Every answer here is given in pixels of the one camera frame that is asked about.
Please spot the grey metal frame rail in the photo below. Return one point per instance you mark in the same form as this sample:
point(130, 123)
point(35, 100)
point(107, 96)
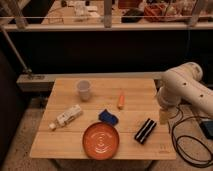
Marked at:
point(45, 82)

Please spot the black object on shelf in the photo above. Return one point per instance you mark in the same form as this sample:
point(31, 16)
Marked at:
point(132, 16)

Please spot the diagonal metal pole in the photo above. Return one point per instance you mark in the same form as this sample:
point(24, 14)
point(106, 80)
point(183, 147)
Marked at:
point(27, 70)

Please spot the black power adapter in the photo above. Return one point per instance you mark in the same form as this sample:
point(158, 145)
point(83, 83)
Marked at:
point(207, 128)

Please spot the blue crumpled cloth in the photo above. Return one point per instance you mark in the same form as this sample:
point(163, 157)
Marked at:
point(106, 116)

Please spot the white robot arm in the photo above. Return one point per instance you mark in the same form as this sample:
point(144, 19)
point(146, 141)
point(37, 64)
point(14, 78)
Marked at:
point(183, 82)

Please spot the orange plate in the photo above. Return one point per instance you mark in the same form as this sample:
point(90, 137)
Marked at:
point(100, 141)

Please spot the white plastic bottle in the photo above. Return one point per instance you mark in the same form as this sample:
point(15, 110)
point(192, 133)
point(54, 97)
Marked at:
point(66, 117)

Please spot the red basket on shelf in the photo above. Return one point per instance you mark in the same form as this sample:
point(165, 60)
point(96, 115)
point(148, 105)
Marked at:
point(161, 12)

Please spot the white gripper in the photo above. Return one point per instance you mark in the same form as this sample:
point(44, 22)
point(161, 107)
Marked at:
point(163, 114)

